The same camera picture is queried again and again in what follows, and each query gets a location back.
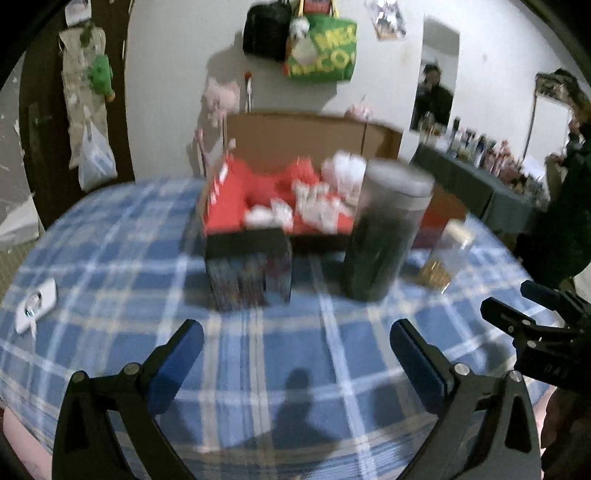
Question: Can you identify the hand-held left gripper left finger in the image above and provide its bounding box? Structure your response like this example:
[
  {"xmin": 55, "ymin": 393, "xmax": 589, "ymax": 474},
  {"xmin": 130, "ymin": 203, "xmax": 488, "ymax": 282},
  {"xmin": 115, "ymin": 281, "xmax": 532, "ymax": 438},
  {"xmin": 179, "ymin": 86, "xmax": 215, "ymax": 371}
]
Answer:
[{"xmin": 52, "ymin": 318, "xmax": 205, "ymax": 480}]

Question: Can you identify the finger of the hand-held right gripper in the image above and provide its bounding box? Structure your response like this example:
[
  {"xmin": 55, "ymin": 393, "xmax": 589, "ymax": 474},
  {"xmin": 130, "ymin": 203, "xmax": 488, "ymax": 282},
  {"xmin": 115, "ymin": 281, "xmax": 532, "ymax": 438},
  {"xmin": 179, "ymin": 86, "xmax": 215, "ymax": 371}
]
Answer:
[
  {"xmin": 521, "ymin": 279, "xmax": 591, "ymax": 325},
  {"xmin": 480, "ymin": 298, "xmax": 544, "ymax": 340}
]

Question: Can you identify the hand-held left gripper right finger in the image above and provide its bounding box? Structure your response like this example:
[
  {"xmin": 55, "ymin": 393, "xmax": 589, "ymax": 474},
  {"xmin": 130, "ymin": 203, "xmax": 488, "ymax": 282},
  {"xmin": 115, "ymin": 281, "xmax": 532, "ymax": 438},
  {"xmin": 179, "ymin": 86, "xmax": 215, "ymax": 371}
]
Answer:
[{"xmin": 390, "ymin": 318, "xmax": 542, "ymax": 480}]

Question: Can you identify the glass jar of gold beads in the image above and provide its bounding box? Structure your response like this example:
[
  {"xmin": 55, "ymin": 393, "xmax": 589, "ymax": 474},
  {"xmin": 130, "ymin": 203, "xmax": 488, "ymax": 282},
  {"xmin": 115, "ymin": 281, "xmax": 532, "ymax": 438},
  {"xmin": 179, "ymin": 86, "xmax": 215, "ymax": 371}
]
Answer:
[{"xmin": 417, "ymin": 219, "xmax": 477, "ymax": 292}]

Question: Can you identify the floral tin box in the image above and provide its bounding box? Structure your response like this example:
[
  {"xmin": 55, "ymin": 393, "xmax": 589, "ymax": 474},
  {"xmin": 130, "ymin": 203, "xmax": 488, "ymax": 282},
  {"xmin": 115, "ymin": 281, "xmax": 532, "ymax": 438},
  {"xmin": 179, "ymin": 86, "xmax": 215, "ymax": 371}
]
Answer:
[{"xmin": 204, "ymin": 227, "xmax": 295, "ymax": 311}]

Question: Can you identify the glass jar of dark leaves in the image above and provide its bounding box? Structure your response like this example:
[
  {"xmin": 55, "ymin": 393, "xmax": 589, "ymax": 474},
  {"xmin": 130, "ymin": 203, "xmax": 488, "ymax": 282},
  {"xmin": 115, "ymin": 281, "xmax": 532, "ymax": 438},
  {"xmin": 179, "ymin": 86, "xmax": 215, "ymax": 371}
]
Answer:
[{"xmin": 341, "ymin": 159, "xmax": 435, "ymax": 303}]

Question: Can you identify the white fluffy plush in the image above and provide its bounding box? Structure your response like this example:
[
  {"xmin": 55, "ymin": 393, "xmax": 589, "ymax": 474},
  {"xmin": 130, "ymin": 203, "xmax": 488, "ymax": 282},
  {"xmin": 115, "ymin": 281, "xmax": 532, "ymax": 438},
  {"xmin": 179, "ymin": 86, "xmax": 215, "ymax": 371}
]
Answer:
[{"xmin": 244, "ymin": 198, "xmax": 295, "ymax": 230}]

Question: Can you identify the white crochet flower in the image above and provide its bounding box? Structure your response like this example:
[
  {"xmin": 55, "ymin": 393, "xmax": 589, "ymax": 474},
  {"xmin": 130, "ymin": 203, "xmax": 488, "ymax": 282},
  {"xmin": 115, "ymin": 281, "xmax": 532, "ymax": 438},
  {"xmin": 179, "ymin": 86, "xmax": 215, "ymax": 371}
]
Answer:
[{"xmin": 293, "ymin": 180, "xmax": 345, "ymax": 219}]

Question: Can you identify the red knitted pouch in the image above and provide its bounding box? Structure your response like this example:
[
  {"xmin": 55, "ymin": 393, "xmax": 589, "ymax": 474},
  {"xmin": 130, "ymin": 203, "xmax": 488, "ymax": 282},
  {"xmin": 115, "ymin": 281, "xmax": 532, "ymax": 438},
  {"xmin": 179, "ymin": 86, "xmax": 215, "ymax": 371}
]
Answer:
[{"xmin": 231, "ymin": 161, "xmax": 280, "ymax": 217}]

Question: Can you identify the white mesh bath pouf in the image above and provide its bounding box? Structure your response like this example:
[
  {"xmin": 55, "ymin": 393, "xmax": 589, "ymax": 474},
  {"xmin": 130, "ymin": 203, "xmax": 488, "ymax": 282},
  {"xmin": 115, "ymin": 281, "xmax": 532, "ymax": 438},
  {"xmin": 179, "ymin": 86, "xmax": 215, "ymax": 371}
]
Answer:
[{"xmin": 321, "ymin": 150, "xmax": 370, "ymax": 204}]

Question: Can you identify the cardboard box with red lining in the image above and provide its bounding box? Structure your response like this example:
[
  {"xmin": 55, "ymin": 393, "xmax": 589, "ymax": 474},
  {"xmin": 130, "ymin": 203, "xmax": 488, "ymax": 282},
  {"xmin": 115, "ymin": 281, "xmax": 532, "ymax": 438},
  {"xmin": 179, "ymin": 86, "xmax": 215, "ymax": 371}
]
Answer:
[{"xmin": 196, "ymin": 111, "xmax": 469, "ymax": 252}]

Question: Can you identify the person's right forearm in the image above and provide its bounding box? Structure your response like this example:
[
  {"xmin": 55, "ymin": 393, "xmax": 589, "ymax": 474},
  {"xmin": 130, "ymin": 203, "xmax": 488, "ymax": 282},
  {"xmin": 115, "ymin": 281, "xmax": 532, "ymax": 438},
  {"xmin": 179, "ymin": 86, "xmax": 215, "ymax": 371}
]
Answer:
[{"xmin": 540, "ymin": 388, "xmax": 591, "ymax": 480}]

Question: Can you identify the blue plaid blanket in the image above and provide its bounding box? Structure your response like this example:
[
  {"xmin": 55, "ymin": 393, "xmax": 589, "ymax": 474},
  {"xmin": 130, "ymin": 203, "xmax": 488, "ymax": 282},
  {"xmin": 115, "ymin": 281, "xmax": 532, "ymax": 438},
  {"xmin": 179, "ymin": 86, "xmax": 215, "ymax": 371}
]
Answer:
[{"xmin": 0, "ymin": 175, "xmax": 568, "ymax": 480}]

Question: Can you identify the dark green covered table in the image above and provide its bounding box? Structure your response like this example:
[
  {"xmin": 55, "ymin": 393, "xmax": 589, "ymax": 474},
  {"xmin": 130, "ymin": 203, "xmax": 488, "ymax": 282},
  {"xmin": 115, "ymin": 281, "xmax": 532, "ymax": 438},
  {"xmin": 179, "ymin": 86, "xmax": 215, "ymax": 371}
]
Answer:
[{"xmin": 411, "ymin": 143, "xmax": 550, "ymax": 236}]

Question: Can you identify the white power adapter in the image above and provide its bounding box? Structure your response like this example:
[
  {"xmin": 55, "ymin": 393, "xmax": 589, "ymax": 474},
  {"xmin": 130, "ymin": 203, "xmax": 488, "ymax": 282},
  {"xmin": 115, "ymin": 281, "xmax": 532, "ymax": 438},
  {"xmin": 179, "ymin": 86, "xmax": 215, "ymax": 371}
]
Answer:
[{"xmin": 15, "ymin": 280, "xmax": 58, "ymax": 335}]

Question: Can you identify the row of cosmetic bottles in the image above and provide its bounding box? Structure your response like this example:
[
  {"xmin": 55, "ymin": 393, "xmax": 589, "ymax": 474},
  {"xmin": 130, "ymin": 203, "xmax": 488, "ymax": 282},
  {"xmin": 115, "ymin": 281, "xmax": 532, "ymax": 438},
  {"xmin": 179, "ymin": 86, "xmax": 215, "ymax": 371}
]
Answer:
[{"xmin": 418, "ymin": 113, "xmax": 546, "ymax": 190}]

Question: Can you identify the white wardrobe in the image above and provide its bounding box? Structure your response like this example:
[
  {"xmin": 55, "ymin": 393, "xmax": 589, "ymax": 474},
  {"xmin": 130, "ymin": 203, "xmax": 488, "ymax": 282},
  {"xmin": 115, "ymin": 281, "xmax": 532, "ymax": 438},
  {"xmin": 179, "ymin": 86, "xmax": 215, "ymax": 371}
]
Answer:
[{"xmin": 526, "ymin": 88, "xmax": 575, "ymax": 162}]

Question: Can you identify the pink bedsheet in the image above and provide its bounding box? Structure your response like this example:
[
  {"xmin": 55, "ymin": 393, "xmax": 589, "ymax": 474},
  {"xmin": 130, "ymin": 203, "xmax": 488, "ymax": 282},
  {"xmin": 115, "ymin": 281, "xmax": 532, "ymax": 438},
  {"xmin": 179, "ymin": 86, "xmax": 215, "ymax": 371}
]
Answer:
[{"xmin": 0, "ymin": 406, "xmax": 54, "ymax": 480}]

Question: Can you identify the patterned storage bag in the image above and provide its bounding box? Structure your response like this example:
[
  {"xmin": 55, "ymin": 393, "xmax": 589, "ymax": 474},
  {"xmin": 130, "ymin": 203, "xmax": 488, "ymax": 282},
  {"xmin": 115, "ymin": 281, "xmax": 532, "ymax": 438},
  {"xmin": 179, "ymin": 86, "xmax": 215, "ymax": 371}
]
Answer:
[{"xmin": 534, "ymin": 68, "xmax": 580, "ymax": 97}]

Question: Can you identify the white plastic bag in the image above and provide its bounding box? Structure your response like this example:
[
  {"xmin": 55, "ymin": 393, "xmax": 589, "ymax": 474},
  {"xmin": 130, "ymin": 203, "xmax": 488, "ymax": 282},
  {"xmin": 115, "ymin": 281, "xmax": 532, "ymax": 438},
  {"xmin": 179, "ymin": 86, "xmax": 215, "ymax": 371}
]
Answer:
[{"xmin": 78, "ymin": 124, "xmax": 116, "ymax": 192}]

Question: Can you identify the dark brown door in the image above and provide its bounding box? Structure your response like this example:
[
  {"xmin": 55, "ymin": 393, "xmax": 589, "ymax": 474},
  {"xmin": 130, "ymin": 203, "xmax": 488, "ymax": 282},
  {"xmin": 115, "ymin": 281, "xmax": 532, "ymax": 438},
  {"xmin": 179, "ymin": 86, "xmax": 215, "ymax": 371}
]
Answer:
[{"xmin": 18, "ymin": 0, "xmax": 137, "ymax": 222}]

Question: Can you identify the pale pink plush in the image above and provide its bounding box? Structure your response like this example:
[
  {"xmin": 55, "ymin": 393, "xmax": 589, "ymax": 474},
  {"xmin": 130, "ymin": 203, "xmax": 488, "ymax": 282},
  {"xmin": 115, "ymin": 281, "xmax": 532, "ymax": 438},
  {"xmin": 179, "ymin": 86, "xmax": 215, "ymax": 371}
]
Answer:
[{"xmin": 203, "ymin": 78, "xmax": 241, "ymax": 129}]

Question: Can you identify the hanging fabric organizer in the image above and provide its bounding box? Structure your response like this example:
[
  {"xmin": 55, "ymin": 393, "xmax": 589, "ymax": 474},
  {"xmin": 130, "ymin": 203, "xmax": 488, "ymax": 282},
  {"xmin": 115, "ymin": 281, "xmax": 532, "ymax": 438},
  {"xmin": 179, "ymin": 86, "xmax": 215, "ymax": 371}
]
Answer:
[{"xmin": 59, "ymin": 25, "xmax": 116, "ymax": 169}]

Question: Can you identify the green plush toy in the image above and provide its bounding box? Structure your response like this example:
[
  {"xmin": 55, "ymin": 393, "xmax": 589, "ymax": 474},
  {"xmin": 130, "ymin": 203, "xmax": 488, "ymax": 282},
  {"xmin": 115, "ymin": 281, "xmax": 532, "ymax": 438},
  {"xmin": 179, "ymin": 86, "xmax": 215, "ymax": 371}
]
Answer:
[{"xmin": 88, "ymin": 54, "xmax": 116, "ymax": 102}]

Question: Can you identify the green tote bag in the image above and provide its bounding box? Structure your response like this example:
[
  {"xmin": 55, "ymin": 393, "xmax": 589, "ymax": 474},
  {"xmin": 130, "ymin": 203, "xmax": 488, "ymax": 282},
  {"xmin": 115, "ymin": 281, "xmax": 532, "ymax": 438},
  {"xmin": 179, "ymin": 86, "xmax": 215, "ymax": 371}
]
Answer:
[{"xmin": 284, "ymin": 14, "xmax": 358, "ymax": 84}]

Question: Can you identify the black bag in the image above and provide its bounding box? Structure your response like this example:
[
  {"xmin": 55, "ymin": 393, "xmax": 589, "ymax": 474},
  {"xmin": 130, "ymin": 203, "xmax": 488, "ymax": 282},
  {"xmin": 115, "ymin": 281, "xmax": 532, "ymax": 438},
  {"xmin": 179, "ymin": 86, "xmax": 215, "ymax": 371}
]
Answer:
[{"xmin": 242, "ymin": 2, "xmax": 294, "ymax": 63}]

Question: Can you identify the paper picture with round print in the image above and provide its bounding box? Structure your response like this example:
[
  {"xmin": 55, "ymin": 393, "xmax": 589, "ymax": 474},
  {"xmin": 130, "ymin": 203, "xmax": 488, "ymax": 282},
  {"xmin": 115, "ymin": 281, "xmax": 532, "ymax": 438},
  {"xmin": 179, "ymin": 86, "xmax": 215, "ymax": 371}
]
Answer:
[{"xmin": 65, "ymin": 0, "xmax": 93, "ymax": 26}]

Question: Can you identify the pink plush with keychain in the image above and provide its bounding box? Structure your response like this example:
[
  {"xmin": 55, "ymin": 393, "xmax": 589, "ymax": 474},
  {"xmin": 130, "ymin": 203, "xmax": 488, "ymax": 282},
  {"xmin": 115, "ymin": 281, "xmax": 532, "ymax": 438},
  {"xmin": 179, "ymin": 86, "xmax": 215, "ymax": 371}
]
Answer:
[{"xmin": 346, "ymin": 102, "xmax": 376, "ymax": 121}]

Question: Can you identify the wall mirror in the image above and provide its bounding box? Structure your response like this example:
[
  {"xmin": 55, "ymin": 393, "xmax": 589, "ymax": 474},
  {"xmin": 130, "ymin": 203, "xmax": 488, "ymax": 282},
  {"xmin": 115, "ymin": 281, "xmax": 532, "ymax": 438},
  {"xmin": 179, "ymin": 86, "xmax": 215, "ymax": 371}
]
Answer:
[{"xmin": 410, "ymin": 16, "xmax": 461, "ymax": 134}]

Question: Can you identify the door handle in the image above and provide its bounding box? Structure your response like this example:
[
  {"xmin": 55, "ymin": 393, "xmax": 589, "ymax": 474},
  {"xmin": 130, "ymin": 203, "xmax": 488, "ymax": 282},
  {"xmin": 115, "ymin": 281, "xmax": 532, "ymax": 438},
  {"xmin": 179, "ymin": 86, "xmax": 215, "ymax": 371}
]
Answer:
[{"xmin": 28, "ymin": 102, "xmax": 52, "ymax": 139}]

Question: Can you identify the wall photo collage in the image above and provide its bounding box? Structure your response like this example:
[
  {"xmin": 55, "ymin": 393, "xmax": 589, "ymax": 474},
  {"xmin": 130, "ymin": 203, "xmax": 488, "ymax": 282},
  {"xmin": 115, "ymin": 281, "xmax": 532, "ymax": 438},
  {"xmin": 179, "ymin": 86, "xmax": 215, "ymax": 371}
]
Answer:
[{"xmin": 367, "ymin": 0, "xmax": 407, "ymax": 40}]

